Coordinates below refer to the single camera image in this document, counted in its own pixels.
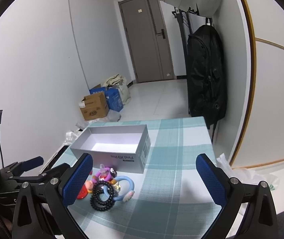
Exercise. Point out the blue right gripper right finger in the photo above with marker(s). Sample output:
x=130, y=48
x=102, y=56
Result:
x=225, y=192

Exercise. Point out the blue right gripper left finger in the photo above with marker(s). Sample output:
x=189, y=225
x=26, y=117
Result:
x=62, y=192

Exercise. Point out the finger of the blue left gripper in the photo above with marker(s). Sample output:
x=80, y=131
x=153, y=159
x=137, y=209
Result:
x=32, y=163

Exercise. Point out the red round badge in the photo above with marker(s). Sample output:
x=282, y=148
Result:
x=86, y=189

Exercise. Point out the purple cartoon keychain toy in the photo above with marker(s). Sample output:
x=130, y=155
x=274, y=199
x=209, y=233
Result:
x=105, y=174

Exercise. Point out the grey phone box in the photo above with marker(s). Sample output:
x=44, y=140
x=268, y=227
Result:
x=123, y=147

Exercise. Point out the white plastic bag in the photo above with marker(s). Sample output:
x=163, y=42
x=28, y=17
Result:
x=246, y=175

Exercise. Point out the teal plaid tablecloth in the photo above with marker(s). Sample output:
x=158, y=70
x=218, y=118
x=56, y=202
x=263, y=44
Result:
x=170, y=199

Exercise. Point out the clear plastic bag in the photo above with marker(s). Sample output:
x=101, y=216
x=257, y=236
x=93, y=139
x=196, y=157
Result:
x=112, y=116

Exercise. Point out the brown cardboard box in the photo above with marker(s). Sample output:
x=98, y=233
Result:
x=94, y=106

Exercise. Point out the blue cardboard box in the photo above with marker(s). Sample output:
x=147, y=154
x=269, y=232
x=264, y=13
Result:
x=112, y=96

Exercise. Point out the black backpack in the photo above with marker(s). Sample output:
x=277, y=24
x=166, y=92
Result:
x=220, y=76

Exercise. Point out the white sack with cloth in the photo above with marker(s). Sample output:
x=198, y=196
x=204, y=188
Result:
x=120, y=83

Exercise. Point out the grey door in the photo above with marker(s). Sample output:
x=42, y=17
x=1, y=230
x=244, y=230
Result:
x=147, y=39

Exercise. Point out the black coat rack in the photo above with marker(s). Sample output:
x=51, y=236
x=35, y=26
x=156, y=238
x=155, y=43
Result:
x=183, y=29

